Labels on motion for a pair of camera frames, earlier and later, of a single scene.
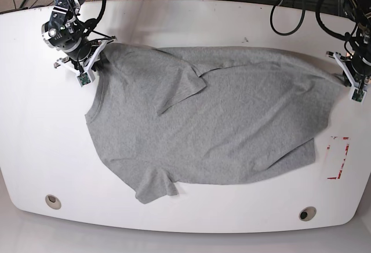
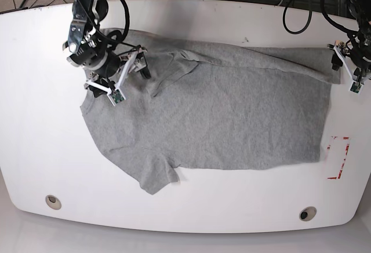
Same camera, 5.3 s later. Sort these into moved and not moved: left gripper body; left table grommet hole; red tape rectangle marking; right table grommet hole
Moved: left gripper body
Not moved: red tape rectangle marking; right table grommet hole; left table grommet hole
